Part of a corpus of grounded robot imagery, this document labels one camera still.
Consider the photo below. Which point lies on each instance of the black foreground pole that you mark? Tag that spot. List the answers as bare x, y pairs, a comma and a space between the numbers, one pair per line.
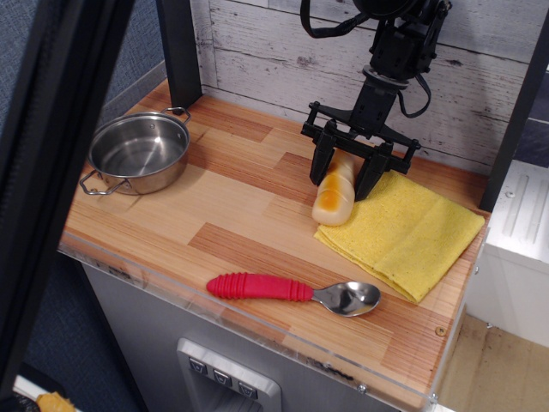
57, 59

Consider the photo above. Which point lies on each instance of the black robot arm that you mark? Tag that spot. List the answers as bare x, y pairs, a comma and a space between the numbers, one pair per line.
403, 47

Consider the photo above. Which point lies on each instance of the black left frame post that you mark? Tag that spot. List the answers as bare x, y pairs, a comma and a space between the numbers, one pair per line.
180, 53

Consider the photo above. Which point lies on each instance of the small steel pot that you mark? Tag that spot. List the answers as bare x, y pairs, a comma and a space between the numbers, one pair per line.
139, 153

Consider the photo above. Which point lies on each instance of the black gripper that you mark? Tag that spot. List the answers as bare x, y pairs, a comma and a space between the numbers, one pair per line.
362, 131

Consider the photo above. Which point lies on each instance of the black right frame post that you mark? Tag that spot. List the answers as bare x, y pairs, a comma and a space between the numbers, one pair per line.
524, 103

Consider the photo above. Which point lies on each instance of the white shelf unit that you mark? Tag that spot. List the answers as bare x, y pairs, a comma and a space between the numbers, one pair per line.
509, 286

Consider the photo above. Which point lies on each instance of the toy bread loaf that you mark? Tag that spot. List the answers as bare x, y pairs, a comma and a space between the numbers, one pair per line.
335, 195

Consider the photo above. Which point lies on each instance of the grey toy fridge cabinet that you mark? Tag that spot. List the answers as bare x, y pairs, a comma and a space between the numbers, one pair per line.
184, 358

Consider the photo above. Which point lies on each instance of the black frame post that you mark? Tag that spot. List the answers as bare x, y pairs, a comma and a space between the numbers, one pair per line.
524, 103
180, 53

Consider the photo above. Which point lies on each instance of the red handled metal spoon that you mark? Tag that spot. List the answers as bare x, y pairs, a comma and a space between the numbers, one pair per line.
347, 299

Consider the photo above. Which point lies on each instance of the yellow folded cloth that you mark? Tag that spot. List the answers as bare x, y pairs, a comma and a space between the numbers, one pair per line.
405, 235

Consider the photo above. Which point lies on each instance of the orange yellow object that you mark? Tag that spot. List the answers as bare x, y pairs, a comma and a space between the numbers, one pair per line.
54, 402

